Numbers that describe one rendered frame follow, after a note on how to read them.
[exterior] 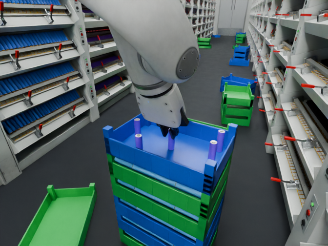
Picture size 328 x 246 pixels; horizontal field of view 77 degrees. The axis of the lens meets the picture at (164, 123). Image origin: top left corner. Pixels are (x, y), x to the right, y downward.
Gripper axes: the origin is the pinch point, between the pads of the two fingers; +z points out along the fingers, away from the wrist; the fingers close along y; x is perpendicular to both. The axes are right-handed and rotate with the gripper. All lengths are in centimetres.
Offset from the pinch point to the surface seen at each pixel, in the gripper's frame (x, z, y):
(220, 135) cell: 5.2, 4.2, 11.7
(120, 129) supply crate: -4.0, 1.3, -14.5
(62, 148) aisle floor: -4, 51, -86
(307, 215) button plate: 1.9, 26.2, 37.5
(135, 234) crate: -24.1, 30.0, -7.2
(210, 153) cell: -1.3, 3.6, 11.5
